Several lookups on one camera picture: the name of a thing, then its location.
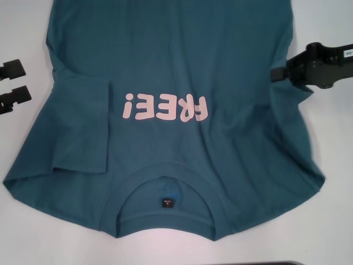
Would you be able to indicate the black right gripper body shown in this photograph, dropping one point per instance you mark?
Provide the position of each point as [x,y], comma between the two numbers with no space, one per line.
[325,63]

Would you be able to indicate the teal blue printed t-shirt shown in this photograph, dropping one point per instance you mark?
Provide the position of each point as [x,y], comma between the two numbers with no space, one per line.
[171,63]

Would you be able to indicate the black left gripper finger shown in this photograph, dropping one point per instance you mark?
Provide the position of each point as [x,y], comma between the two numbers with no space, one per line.
[16,95]
[15,69]

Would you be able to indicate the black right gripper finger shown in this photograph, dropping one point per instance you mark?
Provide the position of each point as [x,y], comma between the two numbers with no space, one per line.
[279,74]

